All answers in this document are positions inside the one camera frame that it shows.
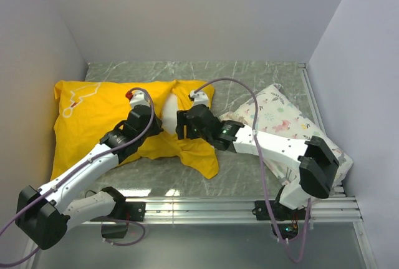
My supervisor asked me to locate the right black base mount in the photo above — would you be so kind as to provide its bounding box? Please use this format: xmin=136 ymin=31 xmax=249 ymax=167
xmin=252 ymin=200 xmax=308 ymax=241

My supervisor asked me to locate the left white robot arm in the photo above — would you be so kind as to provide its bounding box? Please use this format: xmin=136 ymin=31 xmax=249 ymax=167
xmin=15 ymin=105 xmax=162 ymax=250

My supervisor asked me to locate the white pillow insert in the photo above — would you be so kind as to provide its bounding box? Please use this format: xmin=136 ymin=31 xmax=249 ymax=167
xmin=161 ymin=93 xmax=179 ymax=135

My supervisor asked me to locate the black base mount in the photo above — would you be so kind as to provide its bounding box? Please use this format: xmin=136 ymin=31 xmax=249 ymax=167
xmin=252 ymin=200 xmax=308 ymax=241
xmin=99 ymin=202 xmax=146 ymax=247

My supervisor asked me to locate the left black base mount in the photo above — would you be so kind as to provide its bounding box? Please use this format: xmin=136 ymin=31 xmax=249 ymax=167
xmin=99 ymin=202 xmax=146 ymax=247

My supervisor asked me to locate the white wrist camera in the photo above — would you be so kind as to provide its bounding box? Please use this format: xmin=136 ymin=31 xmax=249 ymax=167
xmin=189 ymin=90 xmax=210 ymax=107
xmin=125 ymin=90 xmax=150 ymax=109

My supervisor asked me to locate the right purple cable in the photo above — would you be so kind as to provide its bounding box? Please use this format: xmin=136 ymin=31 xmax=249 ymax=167
xmin=195 ymin=77 xmax=312 ymax=264

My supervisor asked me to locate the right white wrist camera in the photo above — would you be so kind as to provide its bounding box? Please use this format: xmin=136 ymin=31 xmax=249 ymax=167
xmin=189 ymin=90 xmax=210 ymax=107

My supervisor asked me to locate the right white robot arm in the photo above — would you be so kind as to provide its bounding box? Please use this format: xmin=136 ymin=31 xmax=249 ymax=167
xmin=176 ymin=104 xmax=339 ymax=221

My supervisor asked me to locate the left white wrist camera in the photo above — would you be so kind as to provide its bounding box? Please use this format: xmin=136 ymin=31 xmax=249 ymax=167
xmin=125 ymin=90 xmax=150 ymax=109

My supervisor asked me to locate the yellow cartoon pillowcase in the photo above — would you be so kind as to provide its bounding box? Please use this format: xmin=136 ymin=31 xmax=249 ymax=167
xmin=51 ymin=80 xmax=219 ymax=179

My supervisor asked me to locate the aluminium mounting rail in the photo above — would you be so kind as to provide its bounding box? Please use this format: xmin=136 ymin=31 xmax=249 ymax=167
xmin=126 ymin=197 xmax=363 ymax=225

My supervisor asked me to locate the aluminium side rail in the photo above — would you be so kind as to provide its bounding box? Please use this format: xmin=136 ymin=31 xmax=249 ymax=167
xmin=298 ymin=63 xmax=327 ymax=134

